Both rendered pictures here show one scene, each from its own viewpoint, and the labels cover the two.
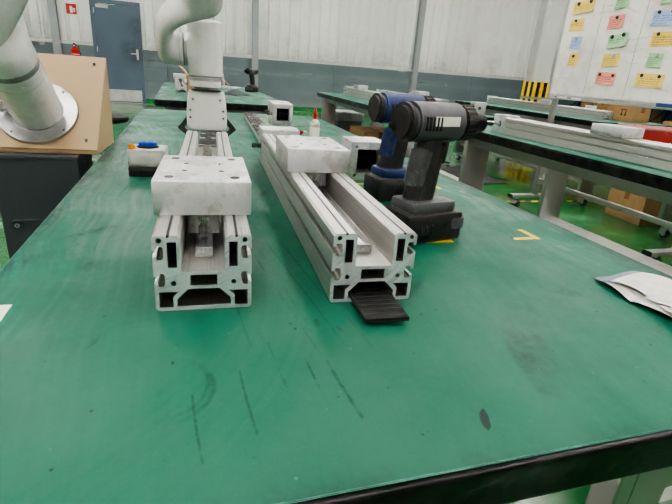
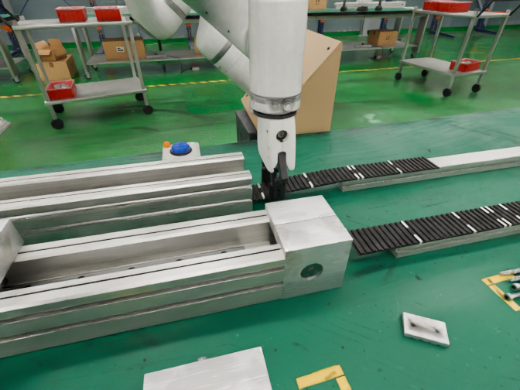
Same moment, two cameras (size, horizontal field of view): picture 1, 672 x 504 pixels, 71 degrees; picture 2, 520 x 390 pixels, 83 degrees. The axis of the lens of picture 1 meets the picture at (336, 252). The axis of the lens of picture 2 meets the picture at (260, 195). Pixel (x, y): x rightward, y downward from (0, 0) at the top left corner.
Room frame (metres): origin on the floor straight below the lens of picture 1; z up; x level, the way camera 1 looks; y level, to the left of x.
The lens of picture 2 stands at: (1.27, -0.13, 1.14)
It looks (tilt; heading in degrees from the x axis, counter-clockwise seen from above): 36 degrees down; 92
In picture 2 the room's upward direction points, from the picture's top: straight up
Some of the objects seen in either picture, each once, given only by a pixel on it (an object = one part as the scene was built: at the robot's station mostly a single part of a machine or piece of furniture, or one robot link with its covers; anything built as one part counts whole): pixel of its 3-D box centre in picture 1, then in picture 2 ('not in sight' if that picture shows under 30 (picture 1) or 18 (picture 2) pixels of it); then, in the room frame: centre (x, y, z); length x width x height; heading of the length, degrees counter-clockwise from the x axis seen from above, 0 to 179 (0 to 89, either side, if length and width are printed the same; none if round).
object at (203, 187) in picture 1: (204, 192); not in sight; (0.60, 0.18, 0.87); 0.16 x 0.11 x 0.07; 16
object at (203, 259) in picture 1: (206, 184); (15, 212); (0.84, 0.25, 0.82); 0.80 x 0.10 x 0.09; 16
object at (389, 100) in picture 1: (410, 147); not in sight; (1.04, -0.14, 0.89); 0.20 x 0.08 x 0.22; 115
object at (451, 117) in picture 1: (441, 171); not in sight; (0.78, -0.16, 0.89); 0.20 x 0.08 x 0.22; 122
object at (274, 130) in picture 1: (274, 145); (299, 239); (1.32, 0.19, 0.83); 0.12 x 0.09 x 0.10; 106
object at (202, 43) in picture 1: (203, 48); (275, 45); (1.27, 0.37, 1.06); 0.09 x 0.08 x 0.13; 105
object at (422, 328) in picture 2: not in sight; (424, 329); (1.47, 0.08, 0.78); 0.05 x 0.03 x 0.01; 165
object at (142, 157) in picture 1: (152, 159); (183, 164); (1.08, 0.44, 0.81); 0.10 x 0.08 x 0.06; 106
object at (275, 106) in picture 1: (279, 113); not in sight; (2.26, 0.31, 0.83); 0.11 x 0.10 x 0.10; 105
